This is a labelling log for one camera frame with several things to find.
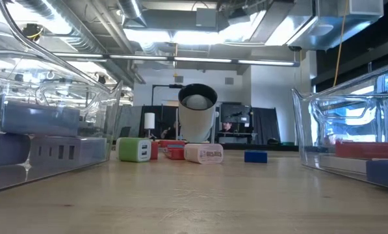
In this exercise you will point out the white cylindrical cup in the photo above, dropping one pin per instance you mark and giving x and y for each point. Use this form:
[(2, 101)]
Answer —
[(197, 126)]

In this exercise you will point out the teal printed card box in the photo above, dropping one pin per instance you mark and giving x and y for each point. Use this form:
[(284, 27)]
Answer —
[(177, 146)]

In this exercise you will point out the red wall charger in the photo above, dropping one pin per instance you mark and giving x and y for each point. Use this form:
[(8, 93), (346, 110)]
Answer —
[(154, 151), (171, 143)]

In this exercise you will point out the pink USB wall charger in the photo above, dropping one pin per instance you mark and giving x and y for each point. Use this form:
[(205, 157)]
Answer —
[(200, 154)]

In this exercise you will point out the red printed card box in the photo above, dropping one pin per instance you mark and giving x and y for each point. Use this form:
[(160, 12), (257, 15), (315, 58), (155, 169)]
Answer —
[(175, 154), (369, 151)]

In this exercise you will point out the large green USB charger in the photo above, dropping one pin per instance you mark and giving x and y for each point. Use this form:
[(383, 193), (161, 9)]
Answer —
[(128, 150)]

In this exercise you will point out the blue rectangular box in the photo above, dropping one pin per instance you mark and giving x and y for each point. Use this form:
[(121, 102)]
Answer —
[(255, 157), (385, 174)]

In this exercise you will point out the lavender multiport USB charger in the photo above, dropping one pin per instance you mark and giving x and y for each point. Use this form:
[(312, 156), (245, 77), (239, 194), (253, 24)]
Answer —
[(83, 151)]

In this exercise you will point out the lavender wall charger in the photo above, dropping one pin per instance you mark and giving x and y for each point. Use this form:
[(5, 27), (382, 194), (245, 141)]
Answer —
[(41, 120)]

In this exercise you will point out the white printed card box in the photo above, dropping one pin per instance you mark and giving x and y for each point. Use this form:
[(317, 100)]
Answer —
[(343, 164)]

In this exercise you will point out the small purple wall charger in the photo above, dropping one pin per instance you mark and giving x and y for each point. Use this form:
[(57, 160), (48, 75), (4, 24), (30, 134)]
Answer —
[(11, 149)]

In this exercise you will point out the dark office chair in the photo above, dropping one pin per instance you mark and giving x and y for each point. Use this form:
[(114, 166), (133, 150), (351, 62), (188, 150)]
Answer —
[(125, 132)]

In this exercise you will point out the person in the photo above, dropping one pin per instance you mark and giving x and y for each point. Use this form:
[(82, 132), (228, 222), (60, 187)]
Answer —
[(171, 131), (227, 127)]

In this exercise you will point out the black partition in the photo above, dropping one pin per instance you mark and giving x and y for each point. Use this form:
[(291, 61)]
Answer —
[(162, 115)]

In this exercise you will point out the black pole stand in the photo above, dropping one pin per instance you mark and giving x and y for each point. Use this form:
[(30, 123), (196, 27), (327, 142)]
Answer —
[(173, 86)]

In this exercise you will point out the black monitor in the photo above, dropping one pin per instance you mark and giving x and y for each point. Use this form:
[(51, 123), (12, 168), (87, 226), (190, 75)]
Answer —
[(236, 112)]

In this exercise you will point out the white table lamp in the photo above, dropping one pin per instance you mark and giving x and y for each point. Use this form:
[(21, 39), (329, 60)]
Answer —
[(149, 121)]

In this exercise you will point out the gray desk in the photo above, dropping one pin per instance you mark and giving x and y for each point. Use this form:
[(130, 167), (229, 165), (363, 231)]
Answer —
[(234, 140)]

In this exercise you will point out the ceiling light tube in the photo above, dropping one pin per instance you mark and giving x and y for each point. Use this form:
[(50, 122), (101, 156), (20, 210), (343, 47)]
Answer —
[(265, 62), (83, 55), (203, 60), (138, 57)]

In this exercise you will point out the gray curtain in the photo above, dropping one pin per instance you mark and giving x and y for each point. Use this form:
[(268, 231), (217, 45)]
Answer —
[(132, 118)]

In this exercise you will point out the dark curtain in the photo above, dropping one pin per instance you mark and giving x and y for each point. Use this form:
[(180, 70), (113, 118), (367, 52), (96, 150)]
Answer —
[(265, 126)]

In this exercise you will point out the bright ceiling light panel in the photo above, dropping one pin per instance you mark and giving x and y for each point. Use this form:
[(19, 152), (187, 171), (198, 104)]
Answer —
[(193, 37)]

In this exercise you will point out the gray ceiling box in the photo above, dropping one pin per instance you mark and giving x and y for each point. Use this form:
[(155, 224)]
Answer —
[(206, 18)]

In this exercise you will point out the clear plastic bin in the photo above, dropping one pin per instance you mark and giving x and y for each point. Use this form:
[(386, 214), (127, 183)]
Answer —
[(50, 177), (336, 177)]

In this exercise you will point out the gray wall vent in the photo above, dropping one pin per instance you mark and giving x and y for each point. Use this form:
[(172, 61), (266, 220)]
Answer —
[(229, 81), (178, 79)]

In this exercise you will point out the black table frame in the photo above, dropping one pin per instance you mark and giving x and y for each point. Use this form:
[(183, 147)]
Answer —
[(271, 148)]

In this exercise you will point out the black ceiling camera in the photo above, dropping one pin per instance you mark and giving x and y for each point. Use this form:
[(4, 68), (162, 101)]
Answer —
[(101, 79)]

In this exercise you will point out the round silver duct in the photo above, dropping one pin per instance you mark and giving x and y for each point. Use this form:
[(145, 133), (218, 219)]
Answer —
[(132, 11)]

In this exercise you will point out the large silver duct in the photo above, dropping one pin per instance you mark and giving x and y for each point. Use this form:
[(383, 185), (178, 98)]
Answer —
[(359, 22)]

